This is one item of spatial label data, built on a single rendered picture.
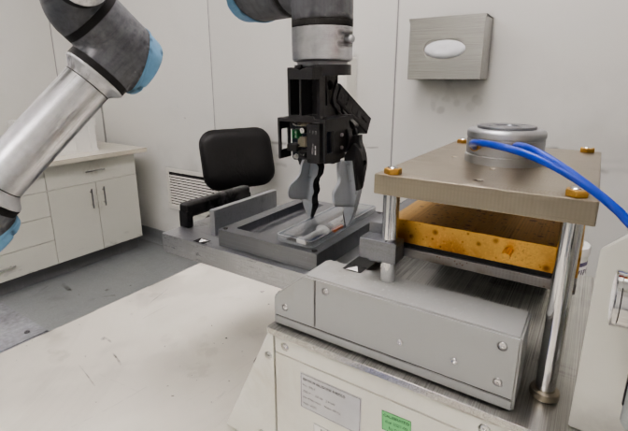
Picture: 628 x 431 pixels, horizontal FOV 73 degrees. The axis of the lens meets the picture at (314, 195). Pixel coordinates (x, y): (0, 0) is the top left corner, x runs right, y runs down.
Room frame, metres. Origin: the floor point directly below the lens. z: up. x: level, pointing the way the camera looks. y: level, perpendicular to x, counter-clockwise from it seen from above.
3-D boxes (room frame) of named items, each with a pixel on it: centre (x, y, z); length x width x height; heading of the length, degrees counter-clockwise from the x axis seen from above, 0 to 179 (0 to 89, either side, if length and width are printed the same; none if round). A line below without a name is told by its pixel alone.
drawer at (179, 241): (0.63, 0.05, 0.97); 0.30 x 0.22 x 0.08; 57
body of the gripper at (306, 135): (0.55, -0.01, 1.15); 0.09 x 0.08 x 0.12; 147
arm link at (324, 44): (0.56, -0.01, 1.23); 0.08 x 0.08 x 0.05
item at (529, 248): (0.45, -0.20, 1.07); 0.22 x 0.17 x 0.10; 147
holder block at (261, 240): (0.60, 0.01, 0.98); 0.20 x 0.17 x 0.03; 147
